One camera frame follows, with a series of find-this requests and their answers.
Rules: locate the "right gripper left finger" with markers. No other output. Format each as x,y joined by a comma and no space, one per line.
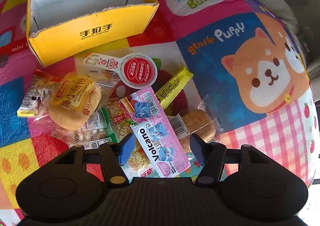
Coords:
113,157

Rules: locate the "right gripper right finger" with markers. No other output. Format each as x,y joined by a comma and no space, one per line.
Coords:
211,157

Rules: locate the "green-topped grain snack packet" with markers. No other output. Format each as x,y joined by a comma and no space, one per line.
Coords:
100,125

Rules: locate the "brown bread roll packet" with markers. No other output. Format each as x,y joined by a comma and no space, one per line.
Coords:
200,120

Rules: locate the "pink Volcano snack packet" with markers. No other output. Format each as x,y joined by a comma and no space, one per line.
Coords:
156,136

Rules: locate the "yellow cardboard box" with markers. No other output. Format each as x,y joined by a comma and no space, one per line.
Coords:
58,29

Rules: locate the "round bread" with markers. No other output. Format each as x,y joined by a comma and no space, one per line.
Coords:
70,111

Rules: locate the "yellow snack bar wrapper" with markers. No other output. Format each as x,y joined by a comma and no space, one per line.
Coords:
170,90

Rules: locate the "red round label packet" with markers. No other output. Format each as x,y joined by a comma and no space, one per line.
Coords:
134,70

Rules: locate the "orange-edged printed snack packet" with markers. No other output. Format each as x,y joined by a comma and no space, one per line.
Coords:
41,86

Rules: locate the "colourful cartoon play mat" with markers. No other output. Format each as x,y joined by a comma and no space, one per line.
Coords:
244,60

